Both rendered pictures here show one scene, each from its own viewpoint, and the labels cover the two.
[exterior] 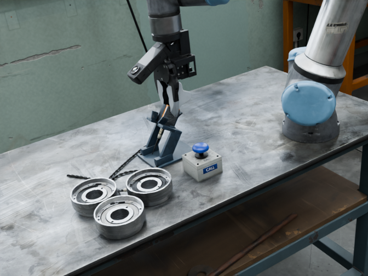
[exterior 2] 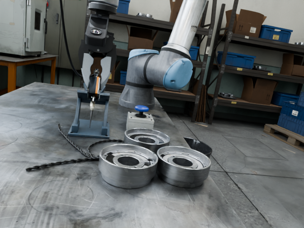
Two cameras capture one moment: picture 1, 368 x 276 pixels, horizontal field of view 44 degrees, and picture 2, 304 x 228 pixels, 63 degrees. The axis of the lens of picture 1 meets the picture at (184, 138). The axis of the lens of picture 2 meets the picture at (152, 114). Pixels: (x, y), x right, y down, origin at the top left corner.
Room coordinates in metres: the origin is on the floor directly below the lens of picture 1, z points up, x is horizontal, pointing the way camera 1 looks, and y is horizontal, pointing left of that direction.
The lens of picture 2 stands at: (0.71, 0.60, 1.02)
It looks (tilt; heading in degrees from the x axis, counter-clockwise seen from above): 14 degrees down; 289
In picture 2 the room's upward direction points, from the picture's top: 9 degrees clockwise
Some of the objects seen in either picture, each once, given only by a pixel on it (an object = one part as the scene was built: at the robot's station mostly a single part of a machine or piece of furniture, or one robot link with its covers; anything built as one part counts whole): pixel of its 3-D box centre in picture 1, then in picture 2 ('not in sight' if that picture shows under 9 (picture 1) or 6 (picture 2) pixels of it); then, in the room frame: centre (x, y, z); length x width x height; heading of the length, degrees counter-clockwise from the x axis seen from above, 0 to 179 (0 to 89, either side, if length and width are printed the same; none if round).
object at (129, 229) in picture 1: (120, 217); (182, 165); (0.79, 0.15, 0.82); 0.10 x 0.10 x 0.04
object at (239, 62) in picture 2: not in sight; (235, 60); (0.92, -3.97, 1.11); 0.52 x 0.38 x 0.22; 28
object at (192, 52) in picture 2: not in sight; (179, 51); (1.79, -3.51, 1.11); 0.52 x 0.38 x 0.22; 28
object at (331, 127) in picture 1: (310, 113); (138, 93); (1.10, -0.35, 0.85); 0.15 x 0.15 x 0.10
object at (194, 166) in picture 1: (203, 162); (139, 122); (0.96, -0.04, 0.82); 0.08 x 0.07 x 0.05; 118
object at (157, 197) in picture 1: (149, 187); (146, 143); (0.89, 0.09, 0.82); 0.10 x 0.10 x 0.04
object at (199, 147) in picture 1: (201, 154); (140, 114); (0.96, -0.04, 0.85); 0.04 x 0.04 x 0.05
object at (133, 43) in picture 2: not in sight; (140, 39); (2.37, -3.19, 1.19); 0.52 x 0.42 x 0.38; 28
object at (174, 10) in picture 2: not in sight; (185, 13); (1.79, -3.48, 1.70); 0.56 x 0.36 x 0.39; 23
